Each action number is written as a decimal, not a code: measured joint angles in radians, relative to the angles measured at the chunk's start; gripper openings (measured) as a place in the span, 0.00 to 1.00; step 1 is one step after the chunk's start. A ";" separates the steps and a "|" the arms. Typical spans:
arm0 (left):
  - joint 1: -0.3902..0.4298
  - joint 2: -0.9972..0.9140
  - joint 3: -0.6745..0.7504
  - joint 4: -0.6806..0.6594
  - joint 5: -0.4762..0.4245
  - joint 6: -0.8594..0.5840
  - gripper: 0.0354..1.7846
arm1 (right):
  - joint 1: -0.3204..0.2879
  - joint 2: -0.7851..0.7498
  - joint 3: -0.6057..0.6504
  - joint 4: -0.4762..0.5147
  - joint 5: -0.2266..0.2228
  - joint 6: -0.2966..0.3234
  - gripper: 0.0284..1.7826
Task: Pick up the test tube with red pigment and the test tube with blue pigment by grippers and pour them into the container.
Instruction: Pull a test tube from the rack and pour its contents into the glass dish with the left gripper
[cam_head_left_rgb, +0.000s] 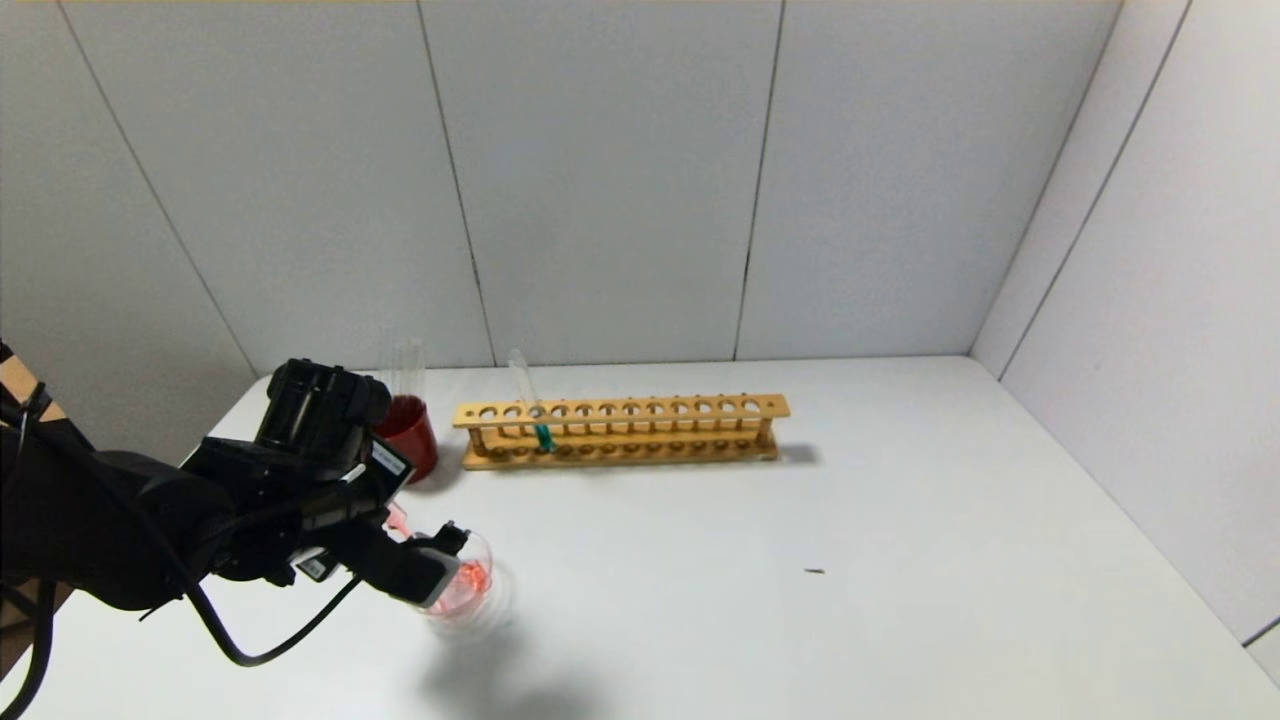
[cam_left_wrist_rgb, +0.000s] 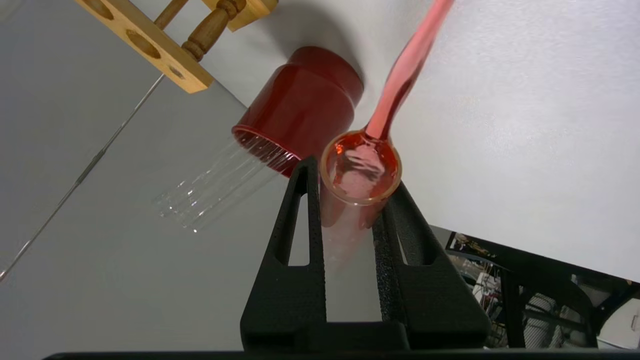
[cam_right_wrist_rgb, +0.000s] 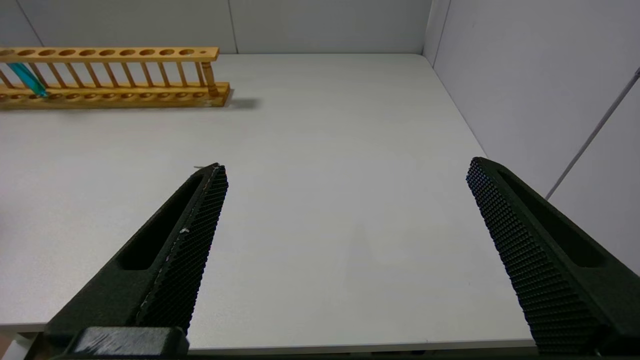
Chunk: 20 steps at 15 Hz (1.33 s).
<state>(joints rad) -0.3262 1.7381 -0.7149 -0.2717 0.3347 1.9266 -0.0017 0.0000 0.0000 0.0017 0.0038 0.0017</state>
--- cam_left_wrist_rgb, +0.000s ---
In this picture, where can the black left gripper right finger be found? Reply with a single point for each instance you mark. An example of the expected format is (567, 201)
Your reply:
(440, 305)

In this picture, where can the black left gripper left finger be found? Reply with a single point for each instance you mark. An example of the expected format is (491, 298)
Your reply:
(280, 300)

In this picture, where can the test tube with red pigment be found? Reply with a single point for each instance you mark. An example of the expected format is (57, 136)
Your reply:
(360, 170)

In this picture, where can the empty clear glass test tube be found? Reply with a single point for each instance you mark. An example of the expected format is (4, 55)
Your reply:
(225, 200)
(210, 185)

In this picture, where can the wooden test tube rack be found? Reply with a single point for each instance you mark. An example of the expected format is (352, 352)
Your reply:
(150, 47)

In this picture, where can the black chair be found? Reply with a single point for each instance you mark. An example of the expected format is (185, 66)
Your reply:
(510, 300)

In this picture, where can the dark red cup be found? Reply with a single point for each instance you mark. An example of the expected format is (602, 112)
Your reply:
(305, 100)

